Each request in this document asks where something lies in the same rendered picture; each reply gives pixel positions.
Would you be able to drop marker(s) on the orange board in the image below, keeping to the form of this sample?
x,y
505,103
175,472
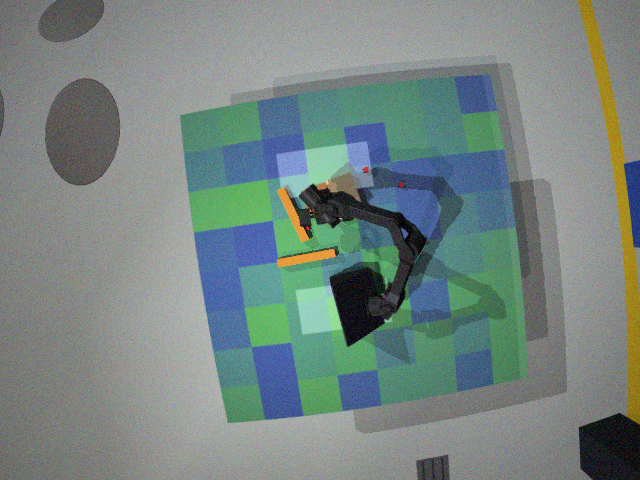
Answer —
x,y
319,255
292,214

